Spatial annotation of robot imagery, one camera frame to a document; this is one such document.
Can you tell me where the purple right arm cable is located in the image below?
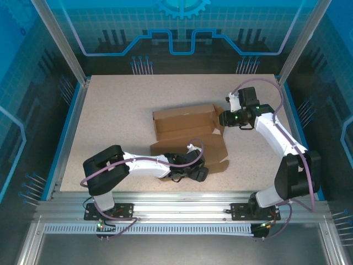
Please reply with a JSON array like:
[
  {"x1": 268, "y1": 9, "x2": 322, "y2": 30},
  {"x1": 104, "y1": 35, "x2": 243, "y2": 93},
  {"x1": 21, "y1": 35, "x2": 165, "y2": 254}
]
[{"x1": 231, "y1": 78, "x2": 318, "y2": 241}]

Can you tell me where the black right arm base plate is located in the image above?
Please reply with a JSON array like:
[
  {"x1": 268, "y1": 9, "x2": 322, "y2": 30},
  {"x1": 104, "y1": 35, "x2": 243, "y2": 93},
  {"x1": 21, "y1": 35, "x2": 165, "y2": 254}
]
[{"x1": 230, "y1": 202, "x2": 281, "y2": 221}]

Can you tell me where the slanted aluminium frame bar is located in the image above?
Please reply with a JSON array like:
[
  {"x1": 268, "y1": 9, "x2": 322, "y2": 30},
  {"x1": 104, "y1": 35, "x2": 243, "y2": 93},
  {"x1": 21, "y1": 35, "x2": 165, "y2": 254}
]
[
  {"x1": 15, "y1": 222, "x2": 46, "y2": 265},
  {"x1": 319, "y1": 222, "x2": 349, "y2": 265}
]

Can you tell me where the grey metal shelf plate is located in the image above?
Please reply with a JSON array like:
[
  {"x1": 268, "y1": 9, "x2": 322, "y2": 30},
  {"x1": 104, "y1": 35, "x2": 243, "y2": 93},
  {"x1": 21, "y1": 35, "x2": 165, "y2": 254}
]
[{"x1": 35, "y1": 234, "x2": 331, "y2": 265}]

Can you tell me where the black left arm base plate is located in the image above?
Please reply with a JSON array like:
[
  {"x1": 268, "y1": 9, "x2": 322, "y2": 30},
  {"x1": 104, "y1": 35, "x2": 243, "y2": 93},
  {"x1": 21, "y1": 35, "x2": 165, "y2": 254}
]
[{"x1": 84, "y1": 202, "x2": 135, "y2": 221}]

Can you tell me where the brown cardboard paper box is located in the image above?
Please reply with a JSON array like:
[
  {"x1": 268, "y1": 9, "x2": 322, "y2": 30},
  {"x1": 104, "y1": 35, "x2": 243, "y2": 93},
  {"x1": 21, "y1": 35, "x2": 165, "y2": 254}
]
[{"x1": 149, "y1": 103, "x2": 229, "y2": 180}]

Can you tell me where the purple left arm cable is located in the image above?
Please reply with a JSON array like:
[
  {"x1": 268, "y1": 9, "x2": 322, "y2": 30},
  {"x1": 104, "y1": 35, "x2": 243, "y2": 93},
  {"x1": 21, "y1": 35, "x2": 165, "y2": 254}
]
[{"x1": 79, "y1": 137, "x2": 205, "y2": 240}]

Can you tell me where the aluminium corner post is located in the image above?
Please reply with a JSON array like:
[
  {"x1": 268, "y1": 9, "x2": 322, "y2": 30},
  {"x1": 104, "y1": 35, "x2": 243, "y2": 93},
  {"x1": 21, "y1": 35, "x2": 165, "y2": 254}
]
[
  {"x1": 30, "y1": 0, "x2": 91, "y2": 86},
  {"x1": 276, "y1": 0, "x2": 332, "y2": 86}
]

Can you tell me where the black cable connector bracket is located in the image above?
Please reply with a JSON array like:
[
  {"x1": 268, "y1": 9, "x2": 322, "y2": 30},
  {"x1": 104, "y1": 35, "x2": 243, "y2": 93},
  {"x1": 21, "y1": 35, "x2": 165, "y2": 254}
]
[
  {"x1": 95, "y1": 222, "x2": 117, "y2": 241},
  {"x1": 251, "y1": 220, "x2": 270, "y2": 241}
]

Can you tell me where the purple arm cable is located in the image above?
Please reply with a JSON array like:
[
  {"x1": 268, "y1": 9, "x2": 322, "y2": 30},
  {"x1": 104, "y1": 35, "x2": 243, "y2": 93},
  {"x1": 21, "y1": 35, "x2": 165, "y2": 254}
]
[
  {"x1": 79, "y1": 137, "x2": 205, "y2": 240},
  {"x1": 231, "y1": 78, "x2": 318, "y2": 241}
]

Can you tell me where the blue aluminium table side rail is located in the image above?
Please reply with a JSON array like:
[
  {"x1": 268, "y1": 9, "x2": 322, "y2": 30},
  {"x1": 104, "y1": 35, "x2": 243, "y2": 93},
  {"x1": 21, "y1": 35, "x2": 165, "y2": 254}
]
[
  {"x1": 41, "y1": 77, "x2": 92, "y2": 201},
  {"x1": 275, "y1": 74, "x2": 326, "y2": 201}
]

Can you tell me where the long aluminium frame rail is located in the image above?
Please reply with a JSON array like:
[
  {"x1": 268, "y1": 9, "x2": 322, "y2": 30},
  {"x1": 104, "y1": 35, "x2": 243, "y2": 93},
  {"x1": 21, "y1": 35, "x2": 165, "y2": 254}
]
[{"x1": 34, "y1": 190, "x2": 336, "y2": 225}]

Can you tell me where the slotted grey cable duct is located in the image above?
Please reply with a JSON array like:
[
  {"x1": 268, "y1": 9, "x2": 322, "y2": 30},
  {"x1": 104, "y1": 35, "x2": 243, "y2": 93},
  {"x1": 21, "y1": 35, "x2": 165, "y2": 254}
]
[{"x1": 44, "y1": 224, "x2": 254, "y2": 236}]

